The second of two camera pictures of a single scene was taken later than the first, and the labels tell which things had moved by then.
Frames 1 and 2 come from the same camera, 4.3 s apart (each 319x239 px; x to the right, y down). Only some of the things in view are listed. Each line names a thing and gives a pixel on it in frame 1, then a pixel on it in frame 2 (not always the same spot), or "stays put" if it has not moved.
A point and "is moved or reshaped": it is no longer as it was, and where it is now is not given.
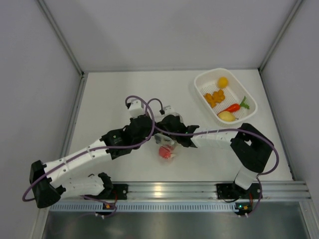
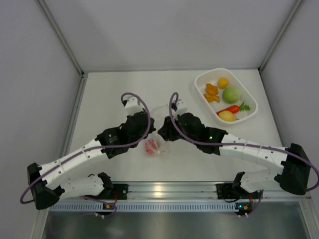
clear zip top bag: x=169 y=149 is moved or reshaped
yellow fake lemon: x=223 y=82 stays put
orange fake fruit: x=216 y=97 is moved or reshaped
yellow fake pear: x=227 y=116 stays put
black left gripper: x=148 y=134 stays put
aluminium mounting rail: x=271 y=191 stays put
